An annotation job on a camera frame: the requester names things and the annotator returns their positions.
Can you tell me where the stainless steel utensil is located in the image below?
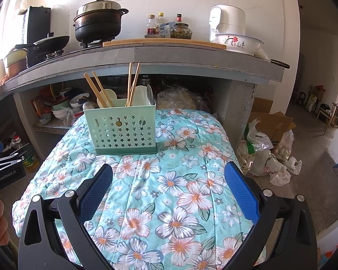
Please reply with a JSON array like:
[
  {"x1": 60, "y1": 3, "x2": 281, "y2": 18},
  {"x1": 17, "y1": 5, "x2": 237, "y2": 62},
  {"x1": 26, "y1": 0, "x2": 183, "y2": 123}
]
[{"x1": 146, "y1": 84, "x2": 155, "y2": 105}]

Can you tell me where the green star-cutout utensil holder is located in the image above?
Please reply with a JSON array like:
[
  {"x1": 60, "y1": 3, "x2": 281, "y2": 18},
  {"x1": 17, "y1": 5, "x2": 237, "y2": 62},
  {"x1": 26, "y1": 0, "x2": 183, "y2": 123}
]
[{"x1": 83, "y1": 98, "x2": 157, "y2": 155}]

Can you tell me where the pile of crockery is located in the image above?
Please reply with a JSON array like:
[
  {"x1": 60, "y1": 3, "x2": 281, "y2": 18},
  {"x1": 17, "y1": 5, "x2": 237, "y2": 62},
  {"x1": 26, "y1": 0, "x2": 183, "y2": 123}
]
[{"x1": 31, "y1": 87, "x2": 91, "y2": 126}]

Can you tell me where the floral enamel basin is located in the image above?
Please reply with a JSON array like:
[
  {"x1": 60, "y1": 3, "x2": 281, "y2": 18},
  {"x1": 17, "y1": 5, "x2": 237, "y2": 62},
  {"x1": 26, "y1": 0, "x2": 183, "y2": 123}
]
[{"x1": 215, "y1": 33, "x2": 265, "y2": 56}]

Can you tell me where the floral turquoise blanket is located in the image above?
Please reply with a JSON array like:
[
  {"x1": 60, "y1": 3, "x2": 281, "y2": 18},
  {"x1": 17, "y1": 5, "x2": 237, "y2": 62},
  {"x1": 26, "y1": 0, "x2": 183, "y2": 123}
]
[{"x1": 12, "y1": 108, "x2": 267, "y2": 270}]

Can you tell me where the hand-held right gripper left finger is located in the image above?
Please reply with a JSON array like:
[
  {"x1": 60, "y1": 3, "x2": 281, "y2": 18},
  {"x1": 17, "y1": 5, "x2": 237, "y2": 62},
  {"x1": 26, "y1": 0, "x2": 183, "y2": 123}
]
[{"x1": 18, "y1": 163, "x2": 114, "y2": 270}]

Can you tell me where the black-handled tool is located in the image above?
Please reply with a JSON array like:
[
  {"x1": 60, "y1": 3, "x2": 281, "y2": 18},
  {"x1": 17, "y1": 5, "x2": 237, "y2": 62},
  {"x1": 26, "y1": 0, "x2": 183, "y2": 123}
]
[{"x1": 270, "y1": 59, "x2": 291, "y2": 69}]

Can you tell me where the grey concrete counter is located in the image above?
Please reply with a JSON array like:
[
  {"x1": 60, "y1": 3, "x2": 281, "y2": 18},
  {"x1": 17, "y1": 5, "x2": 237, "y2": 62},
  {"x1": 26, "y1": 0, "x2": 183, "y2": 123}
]
[{"x1": 0, "y1": 38, "x2": 285, "y2": 158}]

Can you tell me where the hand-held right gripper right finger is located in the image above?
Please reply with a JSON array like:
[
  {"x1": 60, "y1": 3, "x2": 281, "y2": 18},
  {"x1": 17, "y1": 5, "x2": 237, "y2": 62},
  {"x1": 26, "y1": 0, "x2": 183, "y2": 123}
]
[{"x1": 224, "y1": 162, "x2": 318, "y2": 270}]

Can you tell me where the black pot with steel lid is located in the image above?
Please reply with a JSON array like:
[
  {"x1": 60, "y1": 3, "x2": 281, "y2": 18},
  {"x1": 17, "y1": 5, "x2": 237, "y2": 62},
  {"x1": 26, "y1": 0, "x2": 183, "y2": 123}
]
[{"x1": 73, "y1": 0, "x2": 129, "y2": 43}]

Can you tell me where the yellow-capped sauce bottle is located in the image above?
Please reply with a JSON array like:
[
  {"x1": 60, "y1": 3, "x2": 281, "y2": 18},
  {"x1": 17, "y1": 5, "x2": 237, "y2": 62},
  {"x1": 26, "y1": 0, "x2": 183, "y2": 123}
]
[{"x1": 155, "y1": 12, "x2": 164, "y2": 36}]

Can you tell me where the bamboo cutting board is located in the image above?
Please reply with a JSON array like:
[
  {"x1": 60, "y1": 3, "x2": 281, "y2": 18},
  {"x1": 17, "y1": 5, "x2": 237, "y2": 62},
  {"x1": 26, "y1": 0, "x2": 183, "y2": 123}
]
[{"x1": 103, "y1": 38, "x2": 227, "y2": 51}]

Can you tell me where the black box appliance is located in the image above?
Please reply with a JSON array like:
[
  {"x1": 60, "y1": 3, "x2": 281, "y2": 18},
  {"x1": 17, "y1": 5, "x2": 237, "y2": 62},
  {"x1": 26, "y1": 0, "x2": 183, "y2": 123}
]
[{"x1": 27, "y1": 6, "x2": 51, "y2": 62}]

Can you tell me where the dark sauce bottle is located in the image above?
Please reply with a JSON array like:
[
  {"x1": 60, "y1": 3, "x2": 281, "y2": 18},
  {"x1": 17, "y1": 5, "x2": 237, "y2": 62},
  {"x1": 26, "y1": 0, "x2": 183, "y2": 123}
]
[{"x1": 146, "y1": 15, "x2": 156, "y2": 37}]

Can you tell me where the cooking oil bottle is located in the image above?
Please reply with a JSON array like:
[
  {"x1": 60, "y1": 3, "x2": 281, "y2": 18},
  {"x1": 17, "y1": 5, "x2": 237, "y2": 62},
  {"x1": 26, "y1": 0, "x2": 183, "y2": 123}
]
[{"x1": 13, "y1": 136, "x2": 40, "y2": 174}]

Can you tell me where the glass pickle jar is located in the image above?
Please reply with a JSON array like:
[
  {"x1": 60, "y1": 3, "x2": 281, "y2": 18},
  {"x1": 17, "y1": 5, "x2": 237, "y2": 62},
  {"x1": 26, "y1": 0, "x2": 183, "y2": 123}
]
[{"x1": 170, "y1": 23, "x2": 193, "y2": 40}]

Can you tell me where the cardboard box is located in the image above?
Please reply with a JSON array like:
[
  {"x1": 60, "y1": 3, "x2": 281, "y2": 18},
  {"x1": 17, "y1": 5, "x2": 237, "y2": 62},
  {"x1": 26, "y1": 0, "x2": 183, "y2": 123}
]
[{"x1": 249, "y1": 98, "x2": 297, "y2": 144}]

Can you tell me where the white plastic bag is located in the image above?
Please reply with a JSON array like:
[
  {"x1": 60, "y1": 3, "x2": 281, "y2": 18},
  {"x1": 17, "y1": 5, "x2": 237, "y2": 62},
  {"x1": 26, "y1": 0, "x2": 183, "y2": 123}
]
[{"x1": 237, "y1": 119, "x2": 274, "y2": 175}]

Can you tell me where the gas stove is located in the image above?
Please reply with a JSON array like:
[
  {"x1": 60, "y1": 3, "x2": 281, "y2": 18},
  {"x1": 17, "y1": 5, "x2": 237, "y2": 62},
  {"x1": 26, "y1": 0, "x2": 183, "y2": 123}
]
[{"x1": 25, "y1": 41, "x2": 116, "y2": 63}]

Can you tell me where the cream rice paddle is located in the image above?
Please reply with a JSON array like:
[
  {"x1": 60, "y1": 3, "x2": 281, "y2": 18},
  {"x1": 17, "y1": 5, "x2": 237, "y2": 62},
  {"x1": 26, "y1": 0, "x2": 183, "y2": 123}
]
[{"x1": 97, "y1": 89, "x2": 118, "y2": 108}]

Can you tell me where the plastic bag with yellow contents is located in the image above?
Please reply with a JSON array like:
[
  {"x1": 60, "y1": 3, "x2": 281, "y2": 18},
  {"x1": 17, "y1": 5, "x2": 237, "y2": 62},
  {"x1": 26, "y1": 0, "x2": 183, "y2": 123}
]
[{"x1": 157, "y1": 88, "x2": 212, "y2": 113}]

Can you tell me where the black wok pan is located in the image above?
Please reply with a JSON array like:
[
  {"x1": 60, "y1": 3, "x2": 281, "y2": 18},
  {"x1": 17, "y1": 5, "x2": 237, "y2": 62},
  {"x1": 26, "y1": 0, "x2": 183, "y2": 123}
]
[{"x1": 15, "y1": 35, "x2": 71, "y2": 52}]

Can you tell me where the clear plastic bag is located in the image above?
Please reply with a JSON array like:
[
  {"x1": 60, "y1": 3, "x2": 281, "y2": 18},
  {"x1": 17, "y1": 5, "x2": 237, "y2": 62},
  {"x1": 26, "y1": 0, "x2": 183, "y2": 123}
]
[{"x1": 270, "y1": 129, "x2": 303, "y2": 187}]

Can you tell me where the wooden stool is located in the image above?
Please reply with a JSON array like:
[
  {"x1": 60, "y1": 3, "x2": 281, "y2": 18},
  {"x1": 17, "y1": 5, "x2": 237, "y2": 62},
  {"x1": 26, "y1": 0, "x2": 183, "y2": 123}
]
[{"x1": 315, "y1": 103, "x2": 338, "y2": 128}]

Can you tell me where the white electric kettle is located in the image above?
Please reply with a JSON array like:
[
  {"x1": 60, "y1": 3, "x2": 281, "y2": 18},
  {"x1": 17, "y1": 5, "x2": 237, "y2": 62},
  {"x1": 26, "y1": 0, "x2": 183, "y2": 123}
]
[{"x1": 209, "y1": 5, "x2": 246, "y2": 41}]

